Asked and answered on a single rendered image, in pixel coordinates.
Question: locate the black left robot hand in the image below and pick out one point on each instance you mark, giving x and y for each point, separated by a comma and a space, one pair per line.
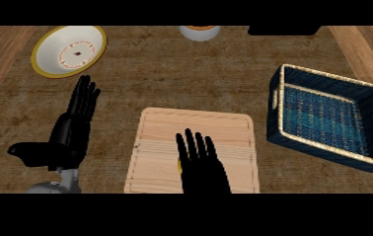
68, 138

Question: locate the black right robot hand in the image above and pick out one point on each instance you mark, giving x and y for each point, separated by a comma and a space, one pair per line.
201, 167

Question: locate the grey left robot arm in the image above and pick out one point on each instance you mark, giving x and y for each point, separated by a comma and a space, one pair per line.
58, 182

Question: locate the yellow lemon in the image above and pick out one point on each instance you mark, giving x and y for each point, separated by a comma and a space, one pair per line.
179, 166

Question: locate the pale wooden cutting board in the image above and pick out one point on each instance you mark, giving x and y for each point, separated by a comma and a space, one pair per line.
193, 138

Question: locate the blue wicker basket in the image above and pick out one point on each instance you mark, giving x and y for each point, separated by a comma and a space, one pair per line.
323, 115

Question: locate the white bowl with yellow rim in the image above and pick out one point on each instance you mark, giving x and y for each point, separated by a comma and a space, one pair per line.
68, 50

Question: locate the brown woven placemat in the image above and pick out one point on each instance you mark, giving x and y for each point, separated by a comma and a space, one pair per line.
185, 78

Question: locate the white cup with orange top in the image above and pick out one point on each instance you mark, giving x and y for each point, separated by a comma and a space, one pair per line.
199, 32

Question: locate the black appliance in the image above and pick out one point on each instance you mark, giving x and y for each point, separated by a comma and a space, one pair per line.
283, 30

